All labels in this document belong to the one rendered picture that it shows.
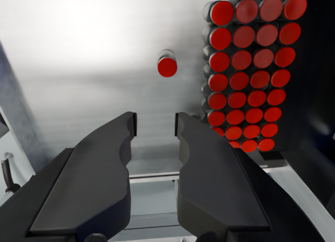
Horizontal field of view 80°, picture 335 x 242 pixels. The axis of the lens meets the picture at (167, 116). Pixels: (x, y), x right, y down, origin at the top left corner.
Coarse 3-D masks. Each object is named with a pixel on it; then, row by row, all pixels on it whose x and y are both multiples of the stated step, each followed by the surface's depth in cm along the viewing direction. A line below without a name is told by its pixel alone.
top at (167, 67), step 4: (160, 60) 21; (164, 60) 20; (168, 60) 20; (172, 60) 20; (160, 64) 21; (164, 64) 21; (168, 64) 21; (172, 64) 21; (176, 64) 21; (160, 68) 21; (164, 68) 21; (168, 68) 21; (172, 68) 21; (176, 68) 21; (160, 72) 21; (164, 72) 21; (168, 72) 21; (172, 72) 21; (164, 76) 21; (168, 76) 21
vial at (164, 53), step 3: (162, 51) 23; (165, 51) 23; (168, 51) 23; (171, 51) 24; (159, 54) 23; (162, 54) 22; (165, 54) 22; (168, 54) 22; (171, 54) 22; (159, 57) 22; (162, 57) 22; (165, 57) 21; (171, 57) 22; (174, 57) 22; (159, 60) 22; (174, 60) 21
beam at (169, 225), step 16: (128, 224) 107; (144, 224) 107; (160, 224) 106; (176, 224) 105; (112, 240) 101; (128, 240) 100; (144, 240) 100; (160, 240) 100; (176, 240) 101; (192, 240) 101
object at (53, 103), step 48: (0, 0) 21; (48, 0) 22; (96, 0) 22; (144, 0) 22; (192, 0) 22; (0, 48) 24; (48, 48) 24; (96, 48) 24; (144, 48) 24; (192, 48) 24; (0, 96) 24; (48, 96) 27; (96, 96) 27; (144, 96) 27; (192, 96) 27; (48, 144) 31; (144, 144) 31
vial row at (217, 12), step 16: (208, 16) 20; (224, 16) 19; (208, 32) 21; (224, 32) 19; (208, 48) 23; (224, 48) 20; (208, 64) 22; (224, 64) 21; (208, 80) 22; (224, 80) 22; (208, 96) 24; (224, 96) 23; (208, 112) 25
